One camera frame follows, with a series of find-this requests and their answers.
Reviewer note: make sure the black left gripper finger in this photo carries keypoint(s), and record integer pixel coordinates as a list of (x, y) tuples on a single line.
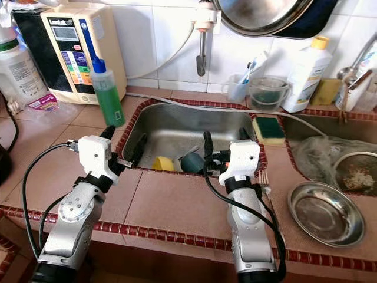
[(139, 150), (109, 132)]

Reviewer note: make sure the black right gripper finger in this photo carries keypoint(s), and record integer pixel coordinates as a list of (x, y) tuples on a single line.
[(245, 135), (209, 150)]

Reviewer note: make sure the blue mug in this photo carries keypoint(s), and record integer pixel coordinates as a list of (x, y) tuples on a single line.
[(191, 162)]

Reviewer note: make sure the yellow plastic bowl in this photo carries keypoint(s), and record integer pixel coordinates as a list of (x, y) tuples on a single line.
[(162, 164)]

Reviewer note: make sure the shallow steel bowl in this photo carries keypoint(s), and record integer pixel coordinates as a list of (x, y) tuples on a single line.
[(327, 212)]

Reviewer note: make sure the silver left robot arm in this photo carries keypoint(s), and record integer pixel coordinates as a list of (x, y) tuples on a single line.
[(73, 230)]

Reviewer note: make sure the green yellow sponge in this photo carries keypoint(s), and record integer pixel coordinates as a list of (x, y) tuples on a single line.
[(269, 130)]

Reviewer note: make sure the green dish soap bottle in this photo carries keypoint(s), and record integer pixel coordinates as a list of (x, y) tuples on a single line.
[(107, 97)]

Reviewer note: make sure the steel sink basin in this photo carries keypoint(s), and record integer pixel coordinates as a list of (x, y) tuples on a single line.
[(306, 127), (171, 127)]

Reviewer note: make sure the clear plastic container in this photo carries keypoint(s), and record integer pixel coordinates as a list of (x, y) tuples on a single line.
[(267, 94)]

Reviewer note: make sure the translucent toothbrush cup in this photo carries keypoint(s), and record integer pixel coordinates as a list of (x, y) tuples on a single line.
[(235, 88)]

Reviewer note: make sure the crumpled clear plastic bag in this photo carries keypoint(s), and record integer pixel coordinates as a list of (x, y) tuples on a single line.
[(315, 156)]

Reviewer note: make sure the pink label plastic packet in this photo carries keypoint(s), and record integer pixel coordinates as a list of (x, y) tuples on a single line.
[(42, 102)]

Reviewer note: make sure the blue white toothbrush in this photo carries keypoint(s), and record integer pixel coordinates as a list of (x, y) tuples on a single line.
[(256, 62)]

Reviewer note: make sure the white detergent bottle yellow cap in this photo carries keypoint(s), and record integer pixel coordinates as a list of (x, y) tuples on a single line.
[(306, 76)]

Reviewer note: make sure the beige water ionizer machine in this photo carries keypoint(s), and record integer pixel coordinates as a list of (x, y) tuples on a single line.
[(76, 53)]

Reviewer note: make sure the yellow scouring pad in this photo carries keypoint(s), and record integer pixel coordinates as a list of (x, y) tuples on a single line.
[(325, 91)]

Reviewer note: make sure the white jar green lid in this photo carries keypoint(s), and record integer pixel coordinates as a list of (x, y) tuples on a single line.
[(23, 71)]

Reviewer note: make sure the black electric kettle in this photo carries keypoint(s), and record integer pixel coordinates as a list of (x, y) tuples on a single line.
[(4, 162)]

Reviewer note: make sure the steel mesh strainer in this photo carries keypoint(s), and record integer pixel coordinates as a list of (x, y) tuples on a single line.
[(356, 174)]

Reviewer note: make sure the hanging steel wok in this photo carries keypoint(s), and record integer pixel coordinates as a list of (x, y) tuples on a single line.
[(259, 15)]

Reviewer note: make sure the white tap diverter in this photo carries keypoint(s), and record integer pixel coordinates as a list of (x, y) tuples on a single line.
[(206, 16)]

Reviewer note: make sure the chrome sink faucet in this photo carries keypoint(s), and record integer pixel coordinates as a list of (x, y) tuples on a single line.
[(356, 71)]

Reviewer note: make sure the hanging black pan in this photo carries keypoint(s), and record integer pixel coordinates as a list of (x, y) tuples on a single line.
[(324, 15)]

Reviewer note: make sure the chrome wall tap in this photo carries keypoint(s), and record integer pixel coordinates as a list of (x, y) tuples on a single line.
[(202, 53)]

